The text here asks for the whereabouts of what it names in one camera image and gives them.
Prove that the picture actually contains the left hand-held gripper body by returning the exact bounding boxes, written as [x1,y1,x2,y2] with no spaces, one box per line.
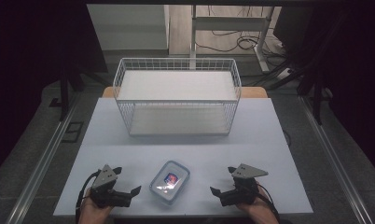
[90,163,132,209]

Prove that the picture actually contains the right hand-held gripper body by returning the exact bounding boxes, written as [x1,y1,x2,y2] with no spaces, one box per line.
[219,163,270,207]

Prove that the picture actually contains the clear plastic food container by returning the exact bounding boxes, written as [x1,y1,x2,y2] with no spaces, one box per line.
[148,160,191,206]

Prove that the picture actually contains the person's right hand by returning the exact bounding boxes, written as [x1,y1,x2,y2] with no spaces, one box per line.
[237,188,278,220]

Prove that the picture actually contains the person's left hand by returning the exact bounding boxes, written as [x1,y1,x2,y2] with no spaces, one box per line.
[78,188,114,220]

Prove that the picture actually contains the wooden table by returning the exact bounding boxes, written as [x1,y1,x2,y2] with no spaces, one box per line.
[101,86,269,99]

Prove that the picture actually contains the black metal stand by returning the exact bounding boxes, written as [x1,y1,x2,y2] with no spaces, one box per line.
[58,59,112,122]
[296,12,348,126]

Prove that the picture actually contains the white power strip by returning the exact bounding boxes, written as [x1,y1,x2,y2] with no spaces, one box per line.
[276,67,292,81]

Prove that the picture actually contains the black curtain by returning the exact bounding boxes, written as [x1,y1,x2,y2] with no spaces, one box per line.
[273,0,375,180]
[0,0,109,181]

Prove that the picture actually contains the white cabinet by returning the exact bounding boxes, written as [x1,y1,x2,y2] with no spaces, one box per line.
[86,3,171,52]

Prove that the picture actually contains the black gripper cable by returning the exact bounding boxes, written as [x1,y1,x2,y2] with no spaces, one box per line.
[75,169,102,224]
[256,182,282,224]

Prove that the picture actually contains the metal floor rail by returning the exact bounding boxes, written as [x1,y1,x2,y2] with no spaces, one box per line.
[4,92,81,224]
[298,95,374,224]

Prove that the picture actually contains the white wire basket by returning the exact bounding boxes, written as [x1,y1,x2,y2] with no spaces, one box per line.
[112,57,243,137]

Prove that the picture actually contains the black floor cables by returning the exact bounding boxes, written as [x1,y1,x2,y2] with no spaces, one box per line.
[194,5,291,87]

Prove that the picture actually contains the white metal desk frame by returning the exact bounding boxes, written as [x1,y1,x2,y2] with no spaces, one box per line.
[189,4,276,74]

